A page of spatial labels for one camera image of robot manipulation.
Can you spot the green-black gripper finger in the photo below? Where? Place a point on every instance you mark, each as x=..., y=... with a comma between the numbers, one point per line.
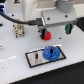
x=68, y=28
x=43, y=33

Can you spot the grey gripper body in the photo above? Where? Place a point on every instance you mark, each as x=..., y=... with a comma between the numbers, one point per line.
x=54, y=17

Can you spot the blue gear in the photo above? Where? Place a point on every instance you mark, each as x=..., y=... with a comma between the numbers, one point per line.
x=51, y=53

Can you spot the red gear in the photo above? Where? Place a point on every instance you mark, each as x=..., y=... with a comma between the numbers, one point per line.
x=48, y=36

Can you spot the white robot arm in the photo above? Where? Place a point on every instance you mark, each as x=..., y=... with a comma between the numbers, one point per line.
x=31, y=10

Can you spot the beige connector block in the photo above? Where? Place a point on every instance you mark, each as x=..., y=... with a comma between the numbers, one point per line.
x=19, y=30

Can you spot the black-framed peg base plate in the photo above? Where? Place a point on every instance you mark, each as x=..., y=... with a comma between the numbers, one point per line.
x=41, y=60

